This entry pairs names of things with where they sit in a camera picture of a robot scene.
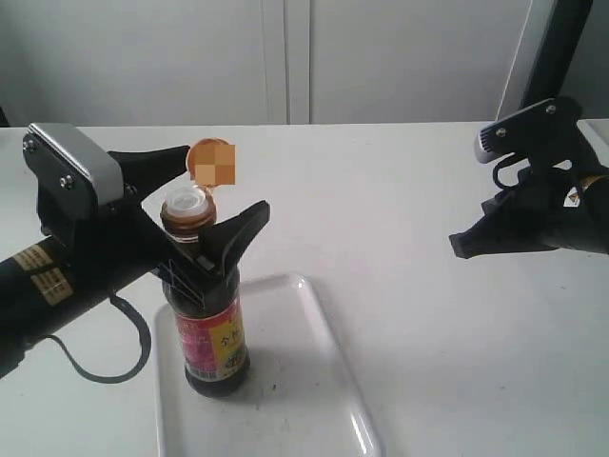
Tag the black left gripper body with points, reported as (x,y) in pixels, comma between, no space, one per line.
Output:
(115,252)

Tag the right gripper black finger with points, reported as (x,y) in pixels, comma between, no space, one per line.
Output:
(496,233)

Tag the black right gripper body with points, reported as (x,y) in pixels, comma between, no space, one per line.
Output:
(564,208)

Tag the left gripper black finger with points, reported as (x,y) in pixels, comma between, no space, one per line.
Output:
(223,245)
(146,171)

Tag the dark soy sauce bottle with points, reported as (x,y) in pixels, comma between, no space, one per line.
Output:
(207,312)

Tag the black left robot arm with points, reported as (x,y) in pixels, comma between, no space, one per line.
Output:
(26,316)

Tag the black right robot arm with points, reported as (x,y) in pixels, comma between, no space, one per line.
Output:
(547,210)

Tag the white cabinet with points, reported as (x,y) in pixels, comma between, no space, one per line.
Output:
(147,63)

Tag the white rectangular tray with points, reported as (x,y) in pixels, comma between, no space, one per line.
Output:
(299,398)

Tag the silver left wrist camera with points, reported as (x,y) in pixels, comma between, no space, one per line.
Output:
(79,175)

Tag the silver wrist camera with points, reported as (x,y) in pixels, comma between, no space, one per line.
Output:
(79,175)
(533,128)

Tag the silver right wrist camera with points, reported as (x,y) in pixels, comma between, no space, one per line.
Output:
(533,128)

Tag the dark vertical post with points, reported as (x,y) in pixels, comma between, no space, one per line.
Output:
(559,42)

